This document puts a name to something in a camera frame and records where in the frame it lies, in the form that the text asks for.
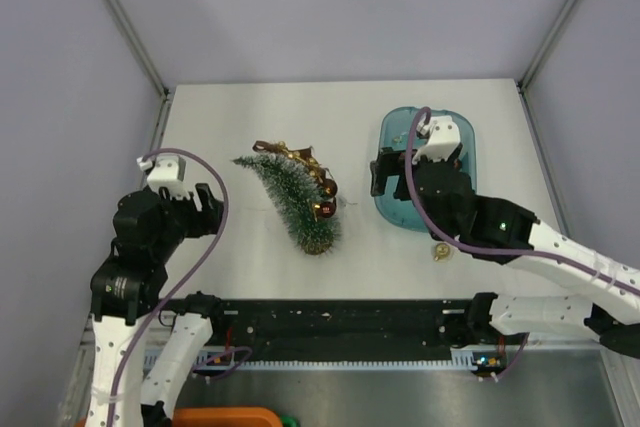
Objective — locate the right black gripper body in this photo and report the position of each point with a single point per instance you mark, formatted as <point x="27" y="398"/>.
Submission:
<point x="419" y="164"/>

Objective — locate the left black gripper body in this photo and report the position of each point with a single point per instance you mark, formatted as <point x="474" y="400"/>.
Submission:
<point x="183" y="214"/>

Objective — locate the gold glitter ball ornament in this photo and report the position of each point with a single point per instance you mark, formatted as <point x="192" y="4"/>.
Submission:
<point x="442" y="252"/>

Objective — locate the small green christmas tree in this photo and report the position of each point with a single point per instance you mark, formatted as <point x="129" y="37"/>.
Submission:
<point x="294" y="194"/>

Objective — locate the dark red ball ornament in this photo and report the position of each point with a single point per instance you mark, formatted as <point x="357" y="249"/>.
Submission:
<point x="326" y="209"/>

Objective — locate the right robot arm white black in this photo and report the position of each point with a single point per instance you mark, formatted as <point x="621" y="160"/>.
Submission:
<point x="601" y="301"/>

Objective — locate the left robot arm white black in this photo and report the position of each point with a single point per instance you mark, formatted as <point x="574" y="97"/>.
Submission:
<point x="125" y="292"/>

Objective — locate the teal plastic tray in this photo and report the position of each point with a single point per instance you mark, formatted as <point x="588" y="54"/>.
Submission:
<point x="393" y="136"/>

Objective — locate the gold glitter berry sprig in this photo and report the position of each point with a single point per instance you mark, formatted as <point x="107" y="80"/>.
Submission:
<point x="313" y="168"/>

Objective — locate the orange plastic bin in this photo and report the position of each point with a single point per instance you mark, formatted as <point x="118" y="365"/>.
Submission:
<point x="226" y="417"/>

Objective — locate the green object at bottom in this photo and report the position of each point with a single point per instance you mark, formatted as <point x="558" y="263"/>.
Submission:
<point x="288" y="421"/>

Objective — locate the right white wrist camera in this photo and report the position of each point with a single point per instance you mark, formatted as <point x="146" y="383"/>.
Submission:
<point x="442" y="137"/>

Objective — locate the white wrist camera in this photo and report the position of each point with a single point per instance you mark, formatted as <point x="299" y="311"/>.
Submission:
<point x="164" y="175"/>
<point x="442" y="137"/>

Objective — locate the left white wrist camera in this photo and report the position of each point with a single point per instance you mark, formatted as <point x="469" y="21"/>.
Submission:
<point x="164" y="175"/>

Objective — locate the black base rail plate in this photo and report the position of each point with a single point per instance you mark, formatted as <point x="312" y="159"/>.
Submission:
<point x="353" y="329"/>

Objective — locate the right aluminium frame post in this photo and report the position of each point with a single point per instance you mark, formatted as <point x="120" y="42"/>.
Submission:
<point x="548" y="44"/>

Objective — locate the aluminium frame post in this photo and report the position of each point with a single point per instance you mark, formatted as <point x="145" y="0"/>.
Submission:
<point x="136" y="46"/>
<point x="548" y="44"/>

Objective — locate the white cable duct strip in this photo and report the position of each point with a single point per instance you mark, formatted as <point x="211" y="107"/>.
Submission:
<point x="463" y="360"/>

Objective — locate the left aluminium frame post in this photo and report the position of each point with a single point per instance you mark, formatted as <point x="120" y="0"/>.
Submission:
<point x="136" y="46"/>

